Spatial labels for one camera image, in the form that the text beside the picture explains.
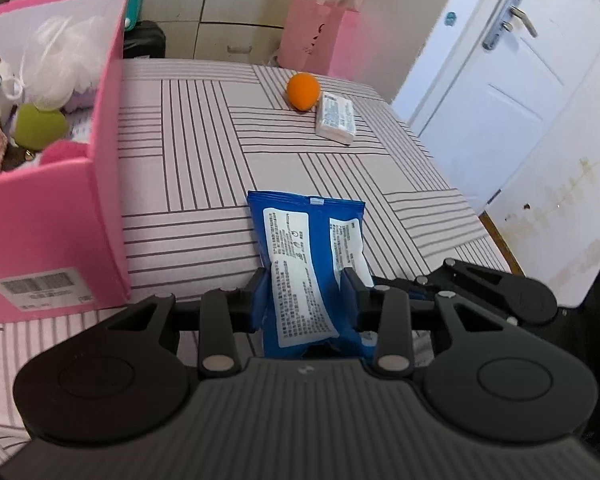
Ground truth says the blue snack packet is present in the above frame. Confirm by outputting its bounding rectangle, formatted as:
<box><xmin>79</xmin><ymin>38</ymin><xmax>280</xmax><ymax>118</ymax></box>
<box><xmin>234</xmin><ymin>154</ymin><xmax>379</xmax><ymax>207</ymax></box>
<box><xmin>247</xmin><ymin>191</ymin><xmax>377</xmax><ymax>360</ymax></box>

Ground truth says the red strawberry plush pouch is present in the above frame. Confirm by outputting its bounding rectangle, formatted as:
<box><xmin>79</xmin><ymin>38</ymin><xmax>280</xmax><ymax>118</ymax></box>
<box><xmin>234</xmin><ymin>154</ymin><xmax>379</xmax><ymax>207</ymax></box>
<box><xmin>40</xmin><ymin>139</ymin><xmax>88</xmax><ymax>166</ymax></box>

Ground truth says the green plush ball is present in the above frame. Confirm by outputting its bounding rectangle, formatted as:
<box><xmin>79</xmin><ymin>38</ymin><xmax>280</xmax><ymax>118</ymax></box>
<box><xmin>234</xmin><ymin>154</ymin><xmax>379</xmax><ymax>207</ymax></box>
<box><xmin>12</xmin><ymin>103</ymin><xmax>70</xmax><ymax>152</ymax></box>

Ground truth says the striped pink bed sheet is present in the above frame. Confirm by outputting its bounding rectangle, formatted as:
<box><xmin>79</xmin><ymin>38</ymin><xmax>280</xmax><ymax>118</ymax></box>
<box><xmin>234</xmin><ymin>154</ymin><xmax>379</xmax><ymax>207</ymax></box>
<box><xmin>0</xmin><ymin>57</ymin><xmax>512</xmax><ymax>466</ymax></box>

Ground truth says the pink cardboard storage box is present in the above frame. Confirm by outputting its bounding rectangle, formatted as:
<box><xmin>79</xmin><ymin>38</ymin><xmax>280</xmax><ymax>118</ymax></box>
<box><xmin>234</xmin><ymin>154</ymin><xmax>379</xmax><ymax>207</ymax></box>
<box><xmin>0</xmin><ymin>0</ymin><xmax>130</xmax><ymax>323</ymax></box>

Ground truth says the white tissue packet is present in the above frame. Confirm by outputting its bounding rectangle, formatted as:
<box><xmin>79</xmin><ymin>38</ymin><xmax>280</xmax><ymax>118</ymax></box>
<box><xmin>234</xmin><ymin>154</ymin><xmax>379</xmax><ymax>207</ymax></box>
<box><xmin>315</xmin><ymin>91</ymin><xmax>356</xmax><ymax>145</ymax></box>

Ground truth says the white door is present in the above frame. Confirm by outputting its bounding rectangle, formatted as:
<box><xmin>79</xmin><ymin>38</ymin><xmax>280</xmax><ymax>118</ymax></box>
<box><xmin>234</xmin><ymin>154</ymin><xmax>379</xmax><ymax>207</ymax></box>
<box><xmin>392</xmin><ymin>0</ymin><xmax>600</xmax><ymax>212</ymax></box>

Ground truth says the orange plush ball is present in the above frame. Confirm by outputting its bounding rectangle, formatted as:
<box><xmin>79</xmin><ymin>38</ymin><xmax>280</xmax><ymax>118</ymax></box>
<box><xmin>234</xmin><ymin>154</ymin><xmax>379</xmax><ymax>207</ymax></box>
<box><xmin>286</xmin><ymin>73</ymin><xmax>321</xmax><ymax>112</ymax></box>

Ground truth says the purple plush toy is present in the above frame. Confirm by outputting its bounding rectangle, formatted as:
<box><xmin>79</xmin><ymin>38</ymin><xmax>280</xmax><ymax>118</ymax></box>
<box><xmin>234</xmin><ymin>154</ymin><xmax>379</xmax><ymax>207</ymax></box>
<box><xmin>60</xmin><ymin>88</ymin><xmax>98</xmax><ymax>114</ymax></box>

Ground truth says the pink paper gift bag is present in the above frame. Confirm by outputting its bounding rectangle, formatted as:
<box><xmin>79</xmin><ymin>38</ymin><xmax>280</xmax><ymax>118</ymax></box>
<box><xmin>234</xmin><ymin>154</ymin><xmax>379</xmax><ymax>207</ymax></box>
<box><xmin>277</xmin><ymin>0</ymin><xmax>360</xmax><ymax>79</ymax></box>

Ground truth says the black suitcase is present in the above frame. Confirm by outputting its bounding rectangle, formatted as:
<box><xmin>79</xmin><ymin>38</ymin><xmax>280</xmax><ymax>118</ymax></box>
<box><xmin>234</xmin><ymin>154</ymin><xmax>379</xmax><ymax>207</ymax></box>
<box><xmin>123</xmin><ymin>21</ymin><xmax>166</xmax><ymax>58</ymax></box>

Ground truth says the white wardrobe cabinet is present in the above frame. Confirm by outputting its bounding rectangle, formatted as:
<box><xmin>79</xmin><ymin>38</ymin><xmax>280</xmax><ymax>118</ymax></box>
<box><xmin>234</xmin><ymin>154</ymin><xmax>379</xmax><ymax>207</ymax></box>
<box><xmin>140</xmin><ymin>0</ymin><xmax>291</xmax><ymax>64</ymax></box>

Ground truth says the silver door handle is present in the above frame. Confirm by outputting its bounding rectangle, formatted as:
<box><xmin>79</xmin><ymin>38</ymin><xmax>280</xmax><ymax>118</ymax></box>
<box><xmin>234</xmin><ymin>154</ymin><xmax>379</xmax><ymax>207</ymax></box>
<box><xmin>482</xmin><ymin>0</ymin><xmax>538</xmax><ymax>51</ymax></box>

